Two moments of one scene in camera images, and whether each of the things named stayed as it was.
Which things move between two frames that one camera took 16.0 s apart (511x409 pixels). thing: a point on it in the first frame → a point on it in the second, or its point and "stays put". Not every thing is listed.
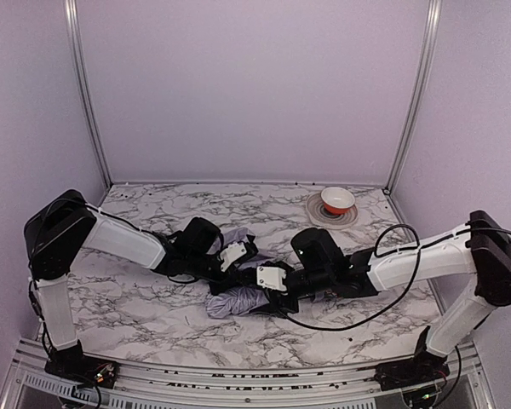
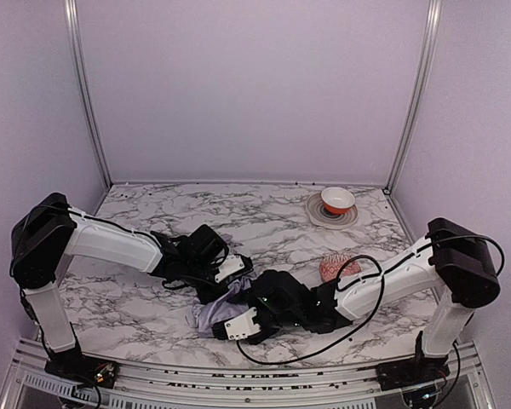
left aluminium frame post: [84, 86] stays put
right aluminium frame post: [427, 49] stays put
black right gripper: [278, 296] → [262, 327]
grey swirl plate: [317, 213] stays put
